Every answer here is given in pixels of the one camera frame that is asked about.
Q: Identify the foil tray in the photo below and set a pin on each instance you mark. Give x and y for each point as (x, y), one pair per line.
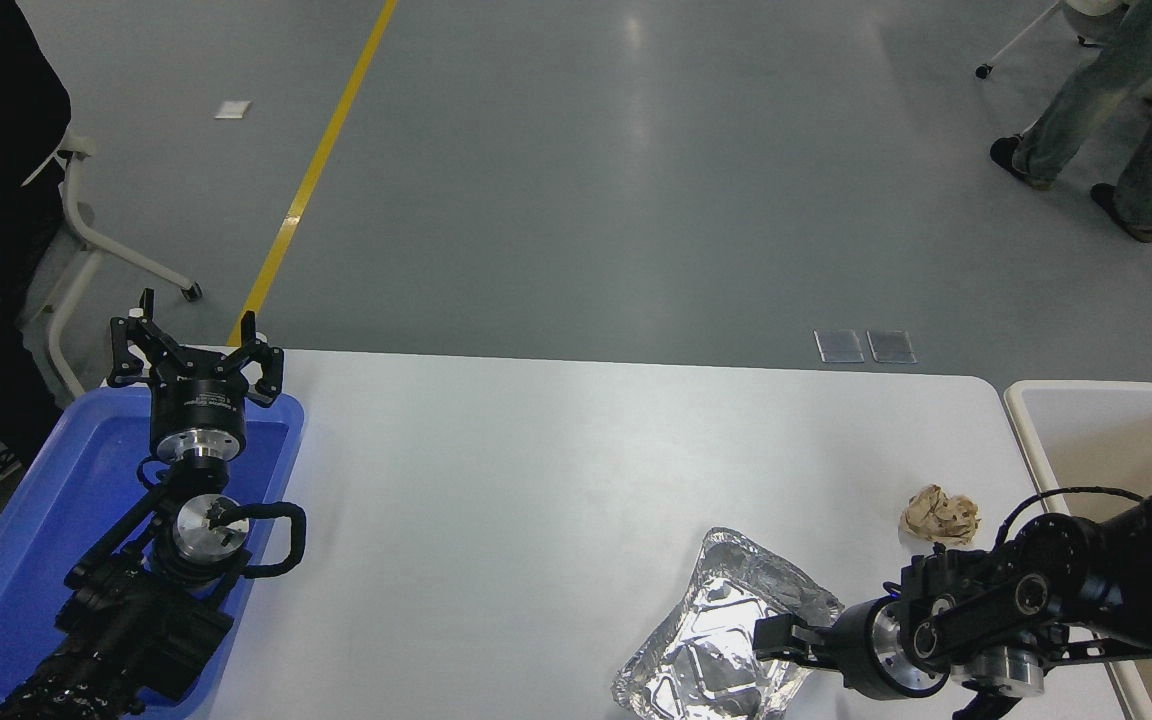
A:
(706, 650)

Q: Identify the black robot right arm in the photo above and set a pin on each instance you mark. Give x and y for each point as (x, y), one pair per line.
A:
(1086, 580)

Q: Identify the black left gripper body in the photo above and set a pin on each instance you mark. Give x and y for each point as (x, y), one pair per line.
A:
(198, 400)

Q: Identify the white floor tag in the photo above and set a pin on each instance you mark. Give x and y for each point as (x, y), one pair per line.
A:
(232, 109)

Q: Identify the blue plastic tray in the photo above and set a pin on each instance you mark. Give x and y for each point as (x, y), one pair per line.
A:
(46, 520)

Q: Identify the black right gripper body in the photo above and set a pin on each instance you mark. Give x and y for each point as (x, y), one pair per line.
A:
(854, 645)

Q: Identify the large pale bin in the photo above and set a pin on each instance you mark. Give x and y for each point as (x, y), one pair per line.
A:
(1106, 440)

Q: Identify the crumpled tan paper ball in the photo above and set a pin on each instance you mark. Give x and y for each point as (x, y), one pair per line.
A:
(940, 515)

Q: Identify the grey floor plate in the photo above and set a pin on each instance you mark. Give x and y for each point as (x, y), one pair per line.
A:
(891, 346)
(839, 346)

